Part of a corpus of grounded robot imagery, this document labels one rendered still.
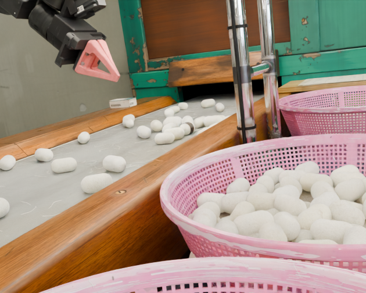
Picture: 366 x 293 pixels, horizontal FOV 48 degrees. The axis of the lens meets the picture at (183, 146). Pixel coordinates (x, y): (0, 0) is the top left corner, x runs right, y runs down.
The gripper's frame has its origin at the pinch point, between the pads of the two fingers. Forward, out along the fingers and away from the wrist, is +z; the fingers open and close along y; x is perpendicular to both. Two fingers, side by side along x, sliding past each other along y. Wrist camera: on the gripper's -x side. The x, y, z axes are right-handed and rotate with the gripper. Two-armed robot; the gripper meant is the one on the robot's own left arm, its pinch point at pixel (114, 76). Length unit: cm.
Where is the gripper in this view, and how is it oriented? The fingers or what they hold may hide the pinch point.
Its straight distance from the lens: 76.0
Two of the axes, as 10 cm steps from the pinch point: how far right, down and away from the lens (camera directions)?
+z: 7.6, 6.2, -1.9
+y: 4.2, -2.5, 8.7
